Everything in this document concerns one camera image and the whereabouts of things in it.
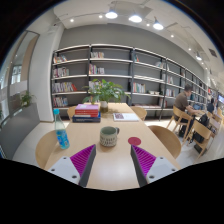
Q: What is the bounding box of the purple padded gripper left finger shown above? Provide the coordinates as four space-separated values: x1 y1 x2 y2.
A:
48 144 96 187

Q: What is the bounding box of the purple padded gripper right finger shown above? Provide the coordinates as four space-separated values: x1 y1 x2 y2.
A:
131 145 177 187

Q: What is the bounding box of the clear water bottle blue label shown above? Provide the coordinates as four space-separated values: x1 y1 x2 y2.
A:
53 109 70 149

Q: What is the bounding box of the red round coaster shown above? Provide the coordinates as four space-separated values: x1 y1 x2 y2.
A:
128 137 141 146

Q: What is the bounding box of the wooden chair near right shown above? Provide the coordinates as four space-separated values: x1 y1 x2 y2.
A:
149 125 181 158

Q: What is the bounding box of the wooden chair near left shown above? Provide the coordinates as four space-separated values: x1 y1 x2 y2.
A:
35 131 58 169

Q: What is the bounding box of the green ceramic mug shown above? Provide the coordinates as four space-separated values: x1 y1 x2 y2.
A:
100 126 120 147

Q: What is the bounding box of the stack of red books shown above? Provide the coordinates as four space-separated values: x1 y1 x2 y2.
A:
72 104 101 123

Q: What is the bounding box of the wooden chair far left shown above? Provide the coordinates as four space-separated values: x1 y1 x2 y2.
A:
67 106 76 120

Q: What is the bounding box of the wooden chair far right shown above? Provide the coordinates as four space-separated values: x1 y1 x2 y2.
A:
131 106 147 121

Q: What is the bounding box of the open magazine on table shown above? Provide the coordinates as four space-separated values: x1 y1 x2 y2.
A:
113 113 139 122

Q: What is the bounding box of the wooden chair under man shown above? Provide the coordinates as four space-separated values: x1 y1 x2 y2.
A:
168 107 192 138

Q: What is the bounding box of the wooden chair with bag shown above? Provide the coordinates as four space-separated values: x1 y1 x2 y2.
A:
186 120 211 155

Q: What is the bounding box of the seated man brown shirt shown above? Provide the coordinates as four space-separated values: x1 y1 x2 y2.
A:
174 84 197 137

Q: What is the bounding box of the potted green plant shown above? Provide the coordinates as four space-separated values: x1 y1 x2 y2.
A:
82 79 130 112

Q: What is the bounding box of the large grey bookshelf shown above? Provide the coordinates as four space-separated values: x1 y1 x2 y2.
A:
51 44 208 118

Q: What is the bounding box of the small plant by window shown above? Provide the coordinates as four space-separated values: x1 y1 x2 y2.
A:
21 91 35 107

